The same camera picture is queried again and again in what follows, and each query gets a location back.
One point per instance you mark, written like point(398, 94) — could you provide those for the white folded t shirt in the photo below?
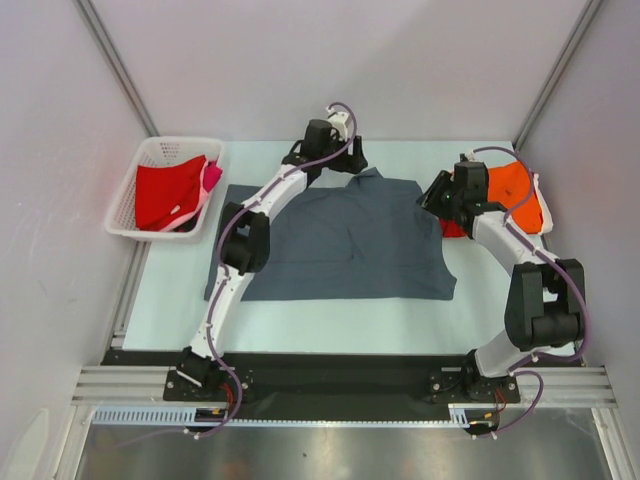
point(547, 222)

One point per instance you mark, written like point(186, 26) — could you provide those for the orange folded t shirt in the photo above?
point(509, 185)

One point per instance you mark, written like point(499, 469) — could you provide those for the pink shirt in basket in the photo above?
point(210, 176)

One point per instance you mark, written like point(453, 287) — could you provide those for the red shirt in basket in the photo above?
point(166, 197)

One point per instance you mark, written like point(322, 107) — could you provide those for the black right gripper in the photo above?
point(436, 192)

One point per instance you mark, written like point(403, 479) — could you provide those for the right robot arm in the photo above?
point(545, 306)

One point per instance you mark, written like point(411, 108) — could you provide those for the white plastic basket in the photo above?
point(163, 151)

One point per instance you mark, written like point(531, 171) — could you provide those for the white cable duct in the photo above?
point(204, 418)

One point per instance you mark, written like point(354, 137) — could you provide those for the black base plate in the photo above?
point(357, 386)

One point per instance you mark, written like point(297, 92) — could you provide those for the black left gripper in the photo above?
point(354, 162)

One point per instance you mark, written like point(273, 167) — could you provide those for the aluminium corner post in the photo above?
point(560, 67)
point(109, 51)

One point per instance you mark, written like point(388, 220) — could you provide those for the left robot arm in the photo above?
point(243, 244)

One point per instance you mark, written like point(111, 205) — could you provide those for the aluminium frame rail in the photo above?
point(120, 385)

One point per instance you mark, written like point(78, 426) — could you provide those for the left aluminium corner post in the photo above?
point(109, 51)

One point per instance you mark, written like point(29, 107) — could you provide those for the right aluminium corner post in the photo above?
point(560, 67)

